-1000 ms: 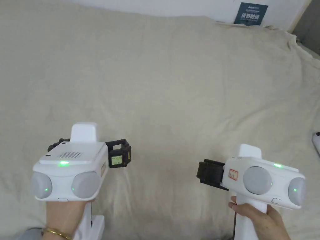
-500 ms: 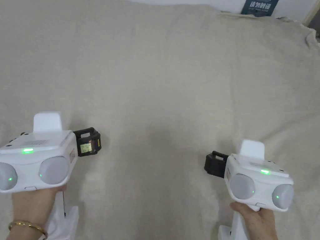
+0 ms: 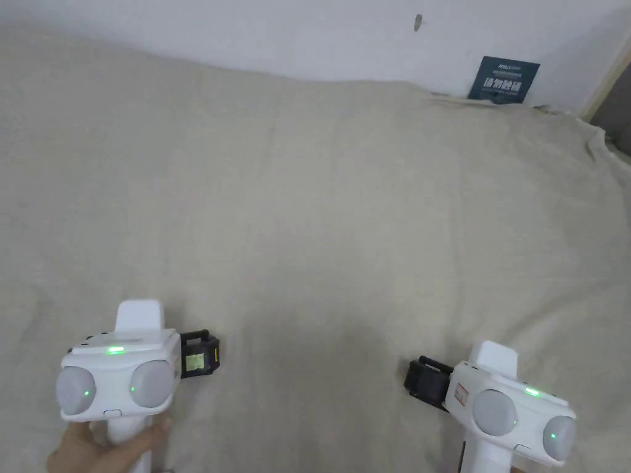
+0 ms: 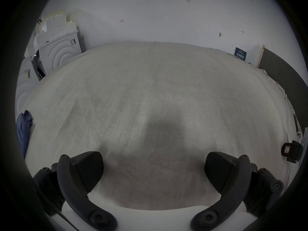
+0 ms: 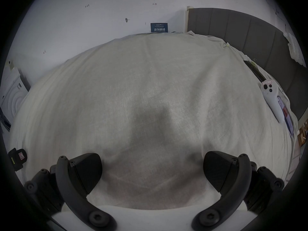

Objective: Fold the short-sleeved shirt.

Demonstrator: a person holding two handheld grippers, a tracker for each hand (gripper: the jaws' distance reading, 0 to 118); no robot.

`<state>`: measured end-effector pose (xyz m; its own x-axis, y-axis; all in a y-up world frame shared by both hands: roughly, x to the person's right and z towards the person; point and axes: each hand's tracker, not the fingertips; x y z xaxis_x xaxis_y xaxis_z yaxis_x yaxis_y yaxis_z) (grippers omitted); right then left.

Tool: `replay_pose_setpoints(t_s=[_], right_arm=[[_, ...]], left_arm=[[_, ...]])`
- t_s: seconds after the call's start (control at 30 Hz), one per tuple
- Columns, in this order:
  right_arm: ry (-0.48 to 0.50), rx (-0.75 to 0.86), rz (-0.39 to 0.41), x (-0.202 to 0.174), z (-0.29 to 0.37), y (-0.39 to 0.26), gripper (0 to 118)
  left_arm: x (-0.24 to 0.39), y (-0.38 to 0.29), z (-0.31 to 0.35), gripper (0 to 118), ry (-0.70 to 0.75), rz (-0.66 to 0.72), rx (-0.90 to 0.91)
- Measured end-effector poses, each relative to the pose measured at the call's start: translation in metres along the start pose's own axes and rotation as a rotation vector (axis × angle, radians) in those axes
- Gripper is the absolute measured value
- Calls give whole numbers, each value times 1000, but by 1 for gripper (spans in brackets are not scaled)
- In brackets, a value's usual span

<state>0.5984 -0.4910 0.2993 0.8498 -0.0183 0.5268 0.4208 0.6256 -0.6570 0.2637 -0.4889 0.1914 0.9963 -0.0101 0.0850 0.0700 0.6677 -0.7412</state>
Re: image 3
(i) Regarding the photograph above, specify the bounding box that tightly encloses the bed with beige sheet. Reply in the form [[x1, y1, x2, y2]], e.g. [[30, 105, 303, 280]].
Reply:
[[0, 23, 631, 473]]

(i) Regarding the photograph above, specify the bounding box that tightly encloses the dark blue card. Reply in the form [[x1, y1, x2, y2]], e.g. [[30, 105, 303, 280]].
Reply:
[[466, 55, 541, 108]]

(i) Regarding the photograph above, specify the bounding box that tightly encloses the person's left hand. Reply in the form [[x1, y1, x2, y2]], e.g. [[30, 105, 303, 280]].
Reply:
[[46, 418, 173, 473]]

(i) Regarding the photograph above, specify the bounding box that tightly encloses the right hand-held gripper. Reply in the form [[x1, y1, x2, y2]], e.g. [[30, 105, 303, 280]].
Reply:
[[404, 339, 578, 473]]

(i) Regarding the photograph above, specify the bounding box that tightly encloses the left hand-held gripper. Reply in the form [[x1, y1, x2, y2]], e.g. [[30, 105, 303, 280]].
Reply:
[[55, 299, 226, 473]]

